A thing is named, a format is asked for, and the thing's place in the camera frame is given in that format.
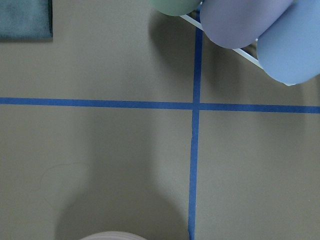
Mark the green pastel cup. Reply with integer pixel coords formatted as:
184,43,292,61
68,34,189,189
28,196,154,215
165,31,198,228
149,0,202,16

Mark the purple pastel cup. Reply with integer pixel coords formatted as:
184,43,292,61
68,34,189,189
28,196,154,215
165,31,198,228
200,0,293,49

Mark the pink bowl with ice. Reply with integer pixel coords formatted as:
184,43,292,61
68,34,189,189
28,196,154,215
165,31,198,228
80,231,146,240

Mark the blue pastel cup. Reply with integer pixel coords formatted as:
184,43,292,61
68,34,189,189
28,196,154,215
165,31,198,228
256,0,320,86

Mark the grey folded cloth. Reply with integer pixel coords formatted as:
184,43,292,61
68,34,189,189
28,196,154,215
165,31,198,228
0,0,53,40

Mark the white wire cup rack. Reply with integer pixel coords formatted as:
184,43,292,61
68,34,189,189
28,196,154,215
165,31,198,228
179,14,296,87

